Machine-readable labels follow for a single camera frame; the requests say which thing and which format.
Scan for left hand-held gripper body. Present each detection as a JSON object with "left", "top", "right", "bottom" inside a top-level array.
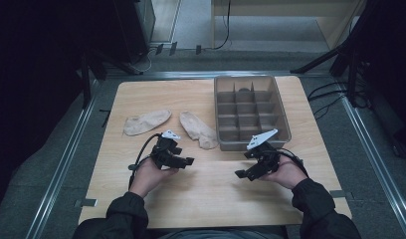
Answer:
[{"left": 150, "top": 128, "right": 182, "bottom": 170}]

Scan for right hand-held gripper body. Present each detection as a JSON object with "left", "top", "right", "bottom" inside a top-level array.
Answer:
[{"left": 246, "top": 128, "right": 281, "bottom": 173}]

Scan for beige ankle sock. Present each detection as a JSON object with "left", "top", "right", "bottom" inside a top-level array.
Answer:
[
  {"left": 122, "top": 109, "right": 173, "bottom": 137},
  {"left": 179, "top": 111, "right": 220, "bottom": 150}
]

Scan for grey divided storage box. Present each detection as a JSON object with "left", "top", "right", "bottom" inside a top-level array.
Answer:
[{"left": 213, "top": 75, "right": 293, "bottom": 152}]

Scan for person's right hand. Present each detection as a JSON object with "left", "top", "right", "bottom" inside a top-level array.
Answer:
[{"left": 259, "top": 154, "right": 308, "bottom": 191}]

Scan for person's left hand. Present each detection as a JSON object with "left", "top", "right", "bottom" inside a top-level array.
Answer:
[{"left": 129, "top": 157, "right": 180, "bottom": 199}]

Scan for grey tape strip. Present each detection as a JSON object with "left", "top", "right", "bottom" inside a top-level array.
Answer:
[
  {"left": 74, "top": 197, "right": 99, "bottom": 209},
  {"left": 328, "top": 189, "right": 355, "bottom": 200}
]

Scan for black metal stand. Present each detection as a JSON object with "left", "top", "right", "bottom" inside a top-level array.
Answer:
[{"left": 79, "top": 49, "right": 143, "bottom": 111}]

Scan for dark cabinet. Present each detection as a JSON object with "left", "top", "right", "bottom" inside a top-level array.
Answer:
[{"left": 112, "top": 0, "right": 156, "bottom": 65}]

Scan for black tripod stand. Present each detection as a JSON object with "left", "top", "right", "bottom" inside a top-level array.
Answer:
[{"left": 290, "top": 0, "right": 406, "bottom": 111}]

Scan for light wooden shelf unit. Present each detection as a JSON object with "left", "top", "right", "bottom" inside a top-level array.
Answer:
[{"left": 210, "top": 0, "right": 369, "bottom": 52}]

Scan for left hand-held gripper cable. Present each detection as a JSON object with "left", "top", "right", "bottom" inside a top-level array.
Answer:
[{"left": 127, "top": 132, "right": 162, "bottom": 191}]

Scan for black floor cables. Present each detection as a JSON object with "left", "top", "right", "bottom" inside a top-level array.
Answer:
[{"left": 306, "top": 81, "right": 348, "bottom": 121}]

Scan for white floor cable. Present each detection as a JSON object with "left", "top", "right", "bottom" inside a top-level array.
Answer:
[{"left": 133, "top": 46, "right": 159, "bottom": 74}]

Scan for metal floor rail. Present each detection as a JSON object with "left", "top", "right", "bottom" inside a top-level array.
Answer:
[
  {"left": 339, "top": 96, "right": 406, "bottom": 239},
  {"left": 24, "top": 79, "right": 100, "bottom": 239}
]

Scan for black hanging cable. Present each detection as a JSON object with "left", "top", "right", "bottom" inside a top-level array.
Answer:
[{"left": 211, "top": 0, "right": 233, "bottom": 52}]

